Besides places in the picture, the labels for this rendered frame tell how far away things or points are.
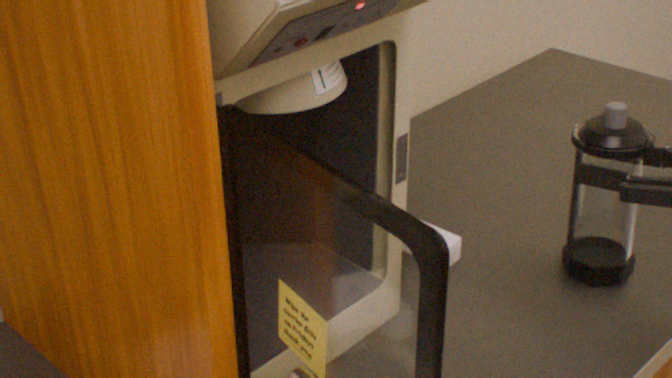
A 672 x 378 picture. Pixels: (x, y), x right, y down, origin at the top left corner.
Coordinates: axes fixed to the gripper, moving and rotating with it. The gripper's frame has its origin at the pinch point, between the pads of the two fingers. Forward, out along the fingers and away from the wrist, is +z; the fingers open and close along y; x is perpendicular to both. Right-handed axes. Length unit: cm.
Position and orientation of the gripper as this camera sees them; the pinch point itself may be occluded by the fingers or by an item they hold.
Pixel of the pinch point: (612, 163)
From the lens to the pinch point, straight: 128.7
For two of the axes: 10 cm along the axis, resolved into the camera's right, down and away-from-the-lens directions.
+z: -7.1, -2.1, 6.7
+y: -6.9, 3.8, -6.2
